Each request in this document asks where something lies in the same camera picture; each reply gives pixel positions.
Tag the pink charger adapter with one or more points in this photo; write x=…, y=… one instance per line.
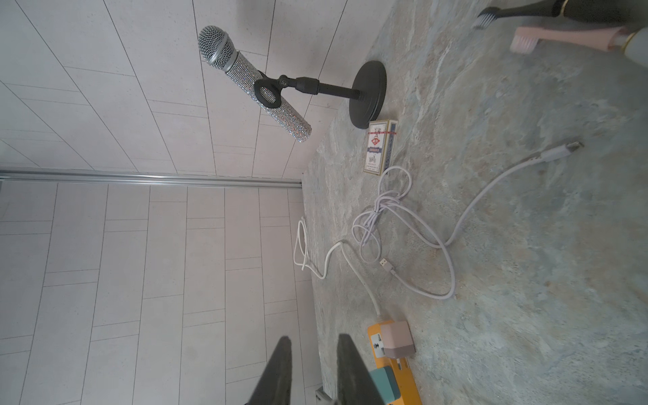
x=397, y=340

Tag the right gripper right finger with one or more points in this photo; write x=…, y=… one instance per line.
x=354, y=382

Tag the black electric toothbrush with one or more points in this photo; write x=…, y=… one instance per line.
x=584, y=11

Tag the white pink electric toothbrush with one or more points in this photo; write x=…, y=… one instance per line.
x=631, y=43

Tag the teal charger adapter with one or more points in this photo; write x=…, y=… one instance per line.
x=386, y=384

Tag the small pink patterned box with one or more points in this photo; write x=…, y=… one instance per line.
x=379, y=147

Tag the orange power strip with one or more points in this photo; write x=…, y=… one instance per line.
x=409, y=392

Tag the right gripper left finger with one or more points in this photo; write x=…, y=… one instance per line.
x=274, y=385

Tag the black microphone stand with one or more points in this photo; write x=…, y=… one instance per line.
x=366, y=96

